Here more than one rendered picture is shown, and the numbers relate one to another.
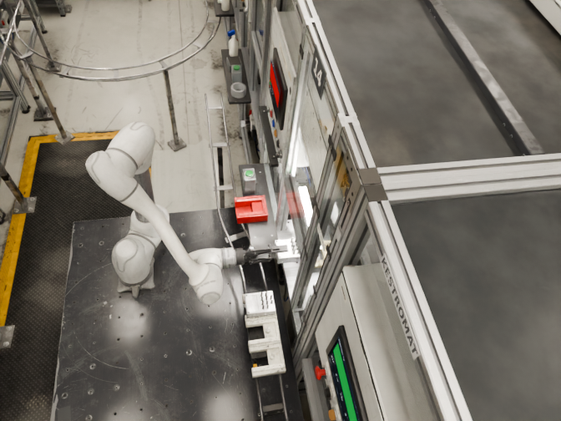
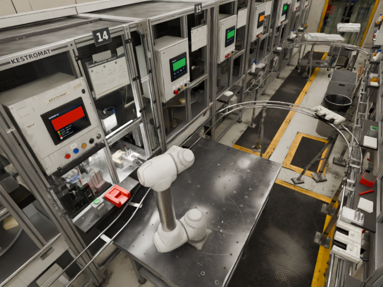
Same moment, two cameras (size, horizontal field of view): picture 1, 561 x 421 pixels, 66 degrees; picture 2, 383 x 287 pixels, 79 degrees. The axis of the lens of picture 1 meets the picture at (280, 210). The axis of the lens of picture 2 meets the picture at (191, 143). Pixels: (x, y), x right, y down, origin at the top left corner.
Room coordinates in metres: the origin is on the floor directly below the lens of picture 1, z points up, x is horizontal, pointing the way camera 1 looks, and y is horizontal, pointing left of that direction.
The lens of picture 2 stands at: (1.54, 1.44, 2.33)
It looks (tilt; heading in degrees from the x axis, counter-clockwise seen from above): 38 degrees down; 231
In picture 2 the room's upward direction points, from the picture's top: 3 degrees counter-clockwise
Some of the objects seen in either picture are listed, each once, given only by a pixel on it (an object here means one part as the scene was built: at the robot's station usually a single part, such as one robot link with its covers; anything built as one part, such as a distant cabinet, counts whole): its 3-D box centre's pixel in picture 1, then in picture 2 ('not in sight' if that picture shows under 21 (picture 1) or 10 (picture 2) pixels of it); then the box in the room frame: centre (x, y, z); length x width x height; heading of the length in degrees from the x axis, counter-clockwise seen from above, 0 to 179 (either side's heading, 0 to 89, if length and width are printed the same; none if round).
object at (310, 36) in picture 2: not in sight; (318, 53); (-4.60, -0.99, 0.48); 0.88 x 0.56 x 0.96; 125
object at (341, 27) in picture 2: not in sight; (343, 42); (-5.94, -0.96, 0.48); 0.84 x 0.58 x 0.97; 25
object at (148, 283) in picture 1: (135, 276); (197, 231); (0.90, 0.68, 0.71); 0.22 x 0.18 x 0.06; 17
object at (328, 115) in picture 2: not in sight; (326, 115); (-1.20, 0.65, 0.84); 0.37 x 0.14 x 0.10; 75
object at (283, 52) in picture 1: (306, 89); (54, 121); (1.41, -0.03, 1.60); 0.42 x 0.29 x 0.46; 17
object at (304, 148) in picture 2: not in sight; (308, 153); (-1.49, 0.51, 0.01); 1.00 x 0.55 x 0.01; 17
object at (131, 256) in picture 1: (130, 257); (194, 223); (0.93, 0.68, 0.85); 0.18 x 0.16 x 0.22; 170
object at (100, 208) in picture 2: (250, 180); (98, 206); (1.40, 0.18, 0.97); 0.08 x 0.08 x 0.12; 17
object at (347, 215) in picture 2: not in sight; (353, 215); (0.11, 1.40, 0.92); 0.13 x 0.10 x 0.09; 107
